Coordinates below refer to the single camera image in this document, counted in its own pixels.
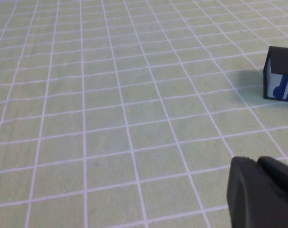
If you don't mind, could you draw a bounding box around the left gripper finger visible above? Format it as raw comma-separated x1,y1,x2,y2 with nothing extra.
226,155,288,228

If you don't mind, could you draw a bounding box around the black printed glasses case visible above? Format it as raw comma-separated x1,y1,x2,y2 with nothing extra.
263,46,288,103

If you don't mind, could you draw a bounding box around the green checked tablecloth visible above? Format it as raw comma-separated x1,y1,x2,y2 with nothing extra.
0,0,288,228

